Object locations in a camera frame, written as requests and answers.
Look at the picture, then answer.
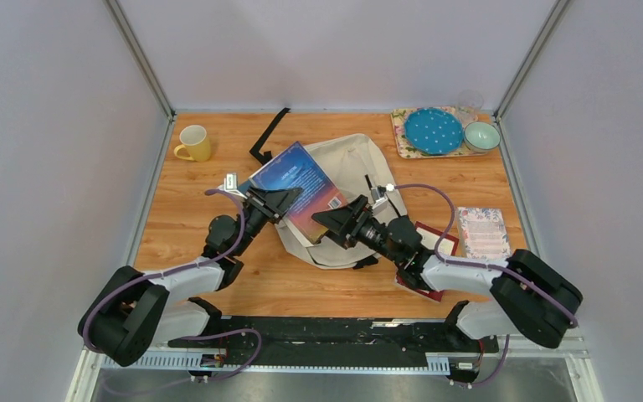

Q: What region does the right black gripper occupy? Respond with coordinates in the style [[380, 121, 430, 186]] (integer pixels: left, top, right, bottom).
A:
[[312, 195, 402, 265]]

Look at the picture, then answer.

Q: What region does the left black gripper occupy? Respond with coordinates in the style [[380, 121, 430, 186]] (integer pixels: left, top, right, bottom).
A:
[[233, 186, 303, 256]]

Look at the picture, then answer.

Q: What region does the blue sunset cover book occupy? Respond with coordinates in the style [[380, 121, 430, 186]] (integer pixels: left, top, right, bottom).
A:
[[238, 141, 350, 245]]

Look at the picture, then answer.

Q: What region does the beige canvas backpack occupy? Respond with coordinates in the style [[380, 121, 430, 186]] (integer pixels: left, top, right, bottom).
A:
[[246, 133, 409, 270]]

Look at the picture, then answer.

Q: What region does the red white cover book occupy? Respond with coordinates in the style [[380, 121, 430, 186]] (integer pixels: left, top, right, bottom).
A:
[[394, 221, 459, 303]]

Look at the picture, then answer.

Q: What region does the floral cover notebook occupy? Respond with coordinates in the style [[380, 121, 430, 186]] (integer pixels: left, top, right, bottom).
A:
[[456, 207, 512, 260]]

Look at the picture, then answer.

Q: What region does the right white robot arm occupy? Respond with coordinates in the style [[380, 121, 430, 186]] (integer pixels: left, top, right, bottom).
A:
[[312, 196, 583, 351]]

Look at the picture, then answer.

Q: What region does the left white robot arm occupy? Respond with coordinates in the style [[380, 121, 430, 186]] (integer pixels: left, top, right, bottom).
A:
[[77, 187, 302, 367]]

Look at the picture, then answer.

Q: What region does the yellow mug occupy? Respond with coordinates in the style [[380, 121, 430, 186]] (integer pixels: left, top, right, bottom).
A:
[[173, 125, 212, 162]]

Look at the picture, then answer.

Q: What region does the floral tray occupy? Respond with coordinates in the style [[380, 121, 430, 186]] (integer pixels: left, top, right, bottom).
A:
[[390, 106, 495, 159]]

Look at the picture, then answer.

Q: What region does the blue dotted plate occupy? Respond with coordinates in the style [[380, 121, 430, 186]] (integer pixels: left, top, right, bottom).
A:
[[403, 107, 464, 156]]

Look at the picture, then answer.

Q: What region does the light green bowl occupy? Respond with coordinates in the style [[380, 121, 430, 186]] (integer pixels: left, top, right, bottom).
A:
[[464, 121, 502, 153]]

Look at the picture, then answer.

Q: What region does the clear glass cup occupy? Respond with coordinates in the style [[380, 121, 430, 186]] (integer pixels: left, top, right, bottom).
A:
[[455, 90, 484, 126]]

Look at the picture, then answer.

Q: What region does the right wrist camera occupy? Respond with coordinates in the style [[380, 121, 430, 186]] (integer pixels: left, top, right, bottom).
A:
[[370, 183, 395, 211]]

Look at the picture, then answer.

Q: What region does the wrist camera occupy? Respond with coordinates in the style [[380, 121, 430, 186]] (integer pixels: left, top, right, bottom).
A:
[[223, 173, 239, 193], [370, 183, 395, 211]]

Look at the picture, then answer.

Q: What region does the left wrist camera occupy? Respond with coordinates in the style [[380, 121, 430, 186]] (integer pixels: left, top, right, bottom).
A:
[[223, 173, 239, 193]]

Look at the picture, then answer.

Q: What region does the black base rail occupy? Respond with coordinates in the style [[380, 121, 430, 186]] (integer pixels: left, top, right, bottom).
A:
[[168, 316, 500, 368]]

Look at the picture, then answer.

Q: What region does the left aluminium frame post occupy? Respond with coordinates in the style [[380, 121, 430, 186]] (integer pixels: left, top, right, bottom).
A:
[[103, 0, 175, 121]]

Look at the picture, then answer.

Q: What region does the aluminium frame post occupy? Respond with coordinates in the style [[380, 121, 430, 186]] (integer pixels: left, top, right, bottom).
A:
[[103, 0, 175, 121], [493, 0, 573, 121]]

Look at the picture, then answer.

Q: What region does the right aluminium frame post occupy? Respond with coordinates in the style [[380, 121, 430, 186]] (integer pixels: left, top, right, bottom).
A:
[[493, 0, 573, 121]]

